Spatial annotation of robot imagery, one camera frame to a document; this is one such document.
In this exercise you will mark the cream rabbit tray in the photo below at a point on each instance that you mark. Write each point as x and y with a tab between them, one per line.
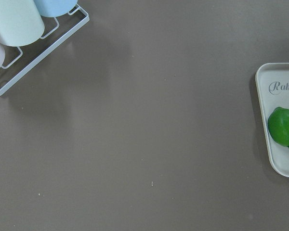
272	83

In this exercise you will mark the green lime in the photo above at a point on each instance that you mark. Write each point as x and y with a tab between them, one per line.
278	126

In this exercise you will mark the light blue cup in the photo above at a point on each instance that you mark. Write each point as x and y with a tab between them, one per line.
54	8

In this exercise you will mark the pale green cup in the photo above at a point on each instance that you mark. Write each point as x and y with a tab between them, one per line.
20	23

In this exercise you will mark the white wire cup rack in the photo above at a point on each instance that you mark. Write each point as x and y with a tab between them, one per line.
20	60

